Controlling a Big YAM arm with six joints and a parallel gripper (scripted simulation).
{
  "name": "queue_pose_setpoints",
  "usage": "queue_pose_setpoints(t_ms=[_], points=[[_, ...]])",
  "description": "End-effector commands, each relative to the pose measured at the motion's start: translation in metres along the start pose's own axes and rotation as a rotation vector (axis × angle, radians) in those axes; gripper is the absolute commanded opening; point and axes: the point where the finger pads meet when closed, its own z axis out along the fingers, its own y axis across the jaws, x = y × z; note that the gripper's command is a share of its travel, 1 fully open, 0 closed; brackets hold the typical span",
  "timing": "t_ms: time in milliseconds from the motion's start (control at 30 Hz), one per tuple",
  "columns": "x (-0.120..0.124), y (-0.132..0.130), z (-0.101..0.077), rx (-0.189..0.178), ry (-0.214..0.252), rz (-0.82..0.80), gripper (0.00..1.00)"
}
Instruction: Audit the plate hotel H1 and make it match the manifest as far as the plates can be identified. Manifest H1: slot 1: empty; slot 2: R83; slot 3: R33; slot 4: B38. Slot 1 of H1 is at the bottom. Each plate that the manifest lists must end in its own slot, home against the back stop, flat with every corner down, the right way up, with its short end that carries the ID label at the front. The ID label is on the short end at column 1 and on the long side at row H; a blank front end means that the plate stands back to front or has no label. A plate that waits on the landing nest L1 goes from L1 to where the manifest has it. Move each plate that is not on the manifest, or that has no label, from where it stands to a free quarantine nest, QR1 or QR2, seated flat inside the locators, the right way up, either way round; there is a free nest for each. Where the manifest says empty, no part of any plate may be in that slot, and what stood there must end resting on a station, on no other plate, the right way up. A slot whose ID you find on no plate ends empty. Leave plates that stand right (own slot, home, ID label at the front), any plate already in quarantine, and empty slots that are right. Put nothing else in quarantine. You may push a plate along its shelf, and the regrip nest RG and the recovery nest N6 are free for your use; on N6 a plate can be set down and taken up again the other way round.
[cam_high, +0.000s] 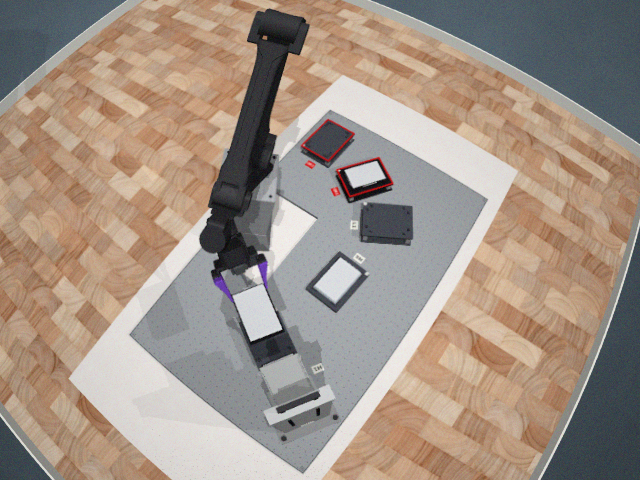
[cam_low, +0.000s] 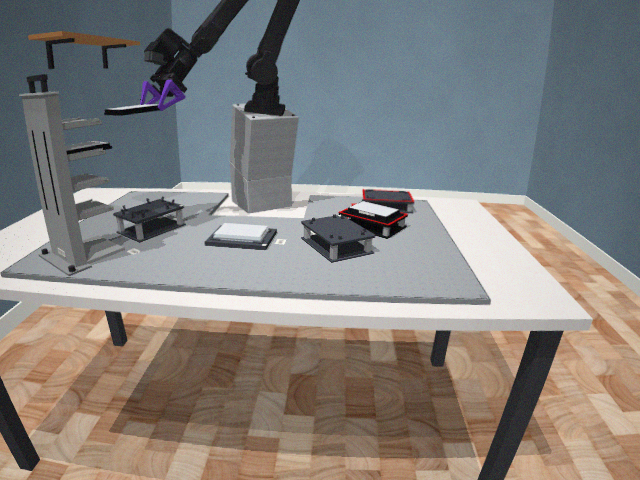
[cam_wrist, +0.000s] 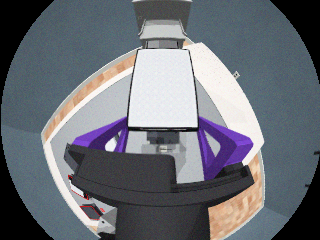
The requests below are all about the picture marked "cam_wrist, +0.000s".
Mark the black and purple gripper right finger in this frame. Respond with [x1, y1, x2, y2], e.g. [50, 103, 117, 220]
[197, 116, 254, 181]

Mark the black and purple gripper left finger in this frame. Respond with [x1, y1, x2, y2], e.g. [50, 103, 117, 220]
[72, 116, 129, 153]

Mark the grey slotted shelf rack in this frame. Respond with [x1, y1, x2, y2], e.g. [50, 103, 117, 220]
[133, 0, 191, 49]

